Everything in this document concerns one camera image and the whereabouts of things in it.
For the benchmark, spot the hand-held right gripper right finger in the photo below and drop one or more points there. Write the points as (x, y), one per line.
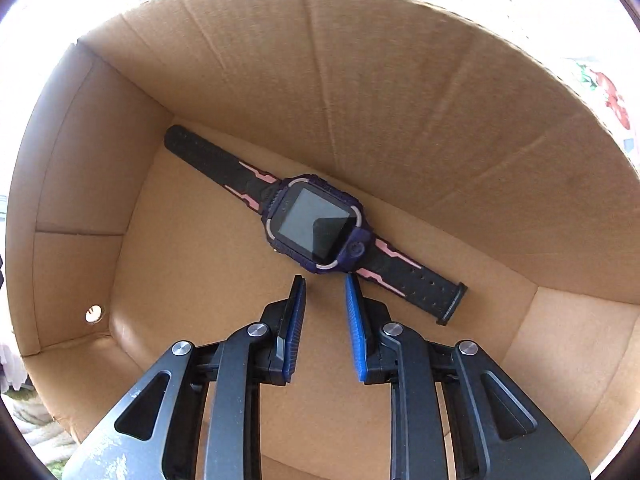
(357, 330)

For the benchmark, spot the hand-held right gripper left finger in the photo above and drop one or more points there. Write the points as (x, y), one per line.
(295, 330)

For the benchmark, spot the black pink smart watch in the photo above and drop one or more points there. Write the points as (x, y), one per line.
(310, 220)

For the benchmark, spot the brown cardboard box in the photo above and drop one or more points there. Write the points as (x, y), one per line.
(350, 110)

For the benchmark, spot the white fluffy robe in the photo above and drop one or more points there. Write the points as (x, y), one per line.
(35, 440)

